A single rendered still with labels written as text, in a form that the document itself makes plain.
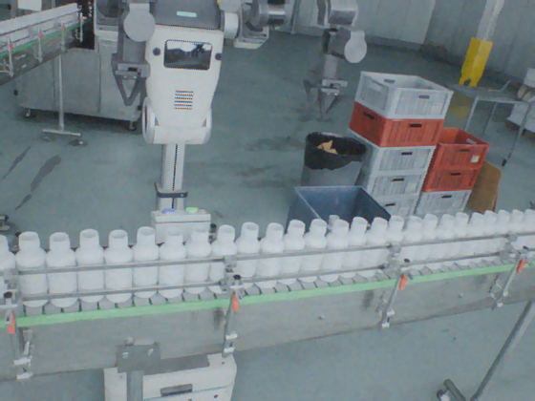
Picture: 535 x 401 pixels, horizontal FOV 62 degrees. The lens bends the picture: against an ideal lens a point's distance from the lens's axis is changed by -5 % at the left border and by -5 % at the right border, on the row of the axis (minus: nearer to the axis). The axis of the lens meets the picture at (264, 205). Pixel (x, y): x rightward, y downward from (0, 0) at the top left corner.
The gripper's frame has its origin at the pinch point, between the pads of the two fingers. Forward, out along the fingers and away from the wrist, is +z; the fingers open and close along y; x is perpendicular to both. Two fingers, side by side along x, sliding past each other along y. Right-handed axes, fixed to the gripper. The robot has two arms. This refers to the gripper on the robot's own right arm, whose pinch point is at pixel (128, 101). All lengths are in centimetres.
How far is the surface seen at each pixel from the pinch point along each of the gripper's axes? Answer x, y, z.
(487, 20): 824, -621, -33
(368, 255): 59, 20, 33
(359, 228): 55, 19, 25
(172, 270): 7.8, 17.6, 32.3
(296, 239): 37.5, 18.0, 26.8
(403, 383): 138, -7, 138
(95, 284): -8.6, 15.6, 35.2
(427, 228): 78, 20, 26
